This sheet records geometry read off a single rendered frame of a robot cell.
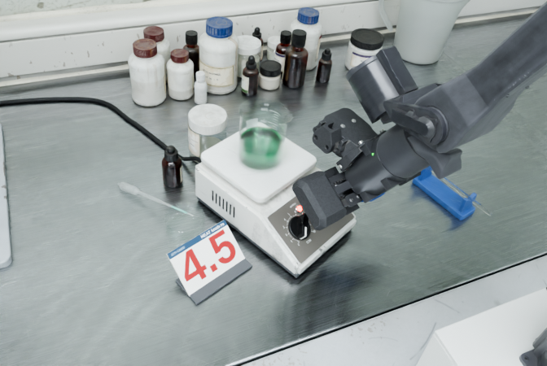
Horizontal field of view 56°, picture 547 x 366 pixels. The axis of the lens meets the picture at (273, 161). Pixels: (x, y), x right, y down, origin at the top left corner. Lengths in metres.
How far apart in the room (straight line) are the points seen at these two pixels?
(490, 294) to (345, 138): 0.30
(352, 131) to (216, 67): 0.40
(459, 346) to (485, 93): 0.24
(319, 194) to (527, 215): 0.41
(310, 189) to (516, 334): 0.25
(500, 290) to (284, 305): 0.29
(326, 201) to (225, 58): 0.43
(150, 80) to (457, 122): 0.58
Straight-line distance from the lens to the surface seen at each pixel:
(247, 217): 0.68
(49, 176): 0.84
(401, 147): 0.55
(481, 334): 0.57
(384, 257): 0.74
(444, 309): 0.71
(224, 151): 0.71
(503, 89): 0.46
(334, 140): 0.59
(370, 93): 0.56
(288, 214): 0.68
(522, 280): 0.79
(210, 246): 0.67
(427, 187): 0.84
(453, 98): 0.48
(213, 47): 0.93
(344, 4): 1.17
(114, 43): 1.03
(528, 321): 0.61
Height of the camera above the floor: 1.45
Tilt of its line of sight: 41 degrees down
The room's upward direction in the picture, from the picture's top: 7 degrees clockwise
